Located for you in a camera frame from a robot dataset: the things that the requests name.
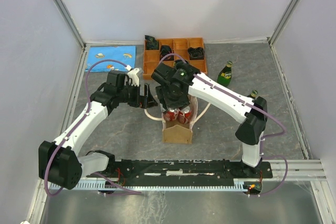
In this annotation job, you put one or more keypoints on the green glass bottle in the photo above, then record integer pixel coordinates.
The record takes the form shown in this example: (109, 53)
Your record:
(225, 75)
(253, 94)

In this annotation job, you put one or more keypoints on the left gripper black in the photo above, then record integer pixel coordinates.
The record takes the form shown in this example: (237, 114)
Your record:
(142, 102)

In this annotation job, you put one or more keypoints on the dark rolled sock middle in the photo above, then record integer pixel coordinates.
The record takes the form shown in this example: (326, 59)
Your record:
(165, 50)

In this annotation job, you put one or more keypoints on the dark rolled sock upper left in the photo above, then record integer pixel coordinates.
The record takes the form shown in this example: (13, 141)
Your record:
(151, 43)

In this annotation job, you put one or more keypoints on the orange wooden compartment tray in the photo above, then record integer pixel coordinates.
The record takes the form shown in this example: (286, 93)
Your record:
(179, 46)

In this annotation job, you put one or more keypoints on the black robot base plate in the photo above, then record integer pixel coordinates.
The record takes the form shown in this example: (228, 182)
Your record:
(184, 173)

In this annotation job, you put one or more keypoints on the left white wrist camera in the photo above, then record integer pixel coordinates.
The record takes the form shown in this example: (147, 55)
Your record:
(135, 74)

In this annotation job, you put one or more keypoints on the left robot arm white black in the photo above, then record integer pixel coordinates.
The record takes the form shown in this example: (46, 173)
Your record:
(58, 161)

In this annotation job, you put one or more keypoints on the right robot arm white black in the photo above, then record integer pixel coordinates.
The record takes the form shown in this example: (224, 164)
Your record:
(177, 84)

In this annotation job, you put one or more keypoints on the dark rolled sock right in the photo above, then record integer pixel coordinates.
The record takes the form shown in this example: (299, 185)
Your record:
(196, 53)

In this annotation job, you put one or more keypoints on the blue patterned cloth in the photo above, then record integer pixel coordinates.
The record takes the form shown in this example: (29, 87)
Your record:
(124, 54)

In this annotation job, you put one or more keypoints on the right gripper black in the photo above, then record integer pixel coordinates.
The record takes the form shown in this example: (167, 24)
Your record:
(161, 92)

